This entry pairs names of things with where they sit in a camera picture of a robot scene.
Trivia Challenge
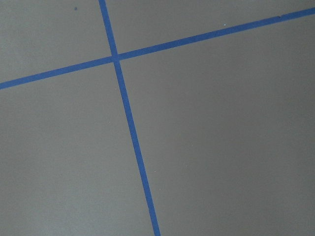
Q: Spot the brown paper table mat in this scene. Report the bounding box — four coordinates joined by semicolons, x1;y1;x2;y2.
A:
0;0;315;236

